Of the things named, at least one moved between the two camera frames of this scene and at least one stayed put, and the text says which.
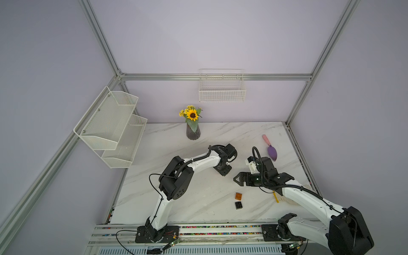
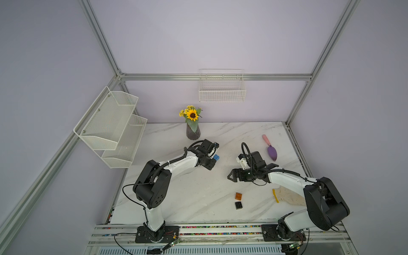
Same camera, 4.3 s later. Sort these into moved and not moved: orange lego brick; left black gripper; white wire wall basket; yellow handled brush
Moved: left black gripper
Not moved: yellow handled brush; orange lego brick; white wire wall basket
